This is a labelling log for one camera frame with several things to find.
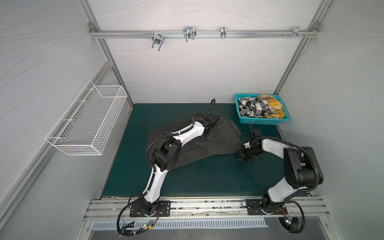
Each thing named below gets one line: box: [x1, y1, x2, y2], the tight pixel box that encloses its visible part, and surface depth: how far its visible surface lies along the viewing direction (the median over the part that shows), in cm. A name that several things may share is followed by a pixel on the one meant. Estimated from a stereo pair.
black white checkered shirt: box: [238, 97, 269, 118], surface depth 109 cm
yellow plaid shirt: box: [258, 94, 286, 119], surface depth 106 cm
